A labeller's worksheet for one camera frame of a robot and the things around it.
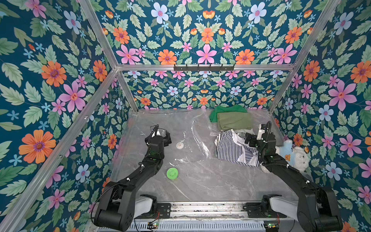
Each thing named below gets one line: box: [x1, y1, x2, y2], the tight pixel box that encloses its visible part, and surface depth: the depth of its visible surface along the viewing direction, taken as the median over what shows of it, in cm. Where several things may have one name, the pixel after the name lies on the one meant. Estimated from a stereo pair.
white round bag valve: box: [175, 142, 185, 150], surface depth 100 cm
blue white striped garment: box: [214, 129, 259, 168], surface depth 92 cm
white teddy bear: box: [291, 145, 310, 172], surface depth 86 cm
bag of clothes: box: [117, 108, 276, 168], surface depth 100 cm
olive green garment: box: [217, 111, 254, 131], surface depth 109 cm
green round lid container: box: [166, 167, 179, 180], surface depth 84 cm
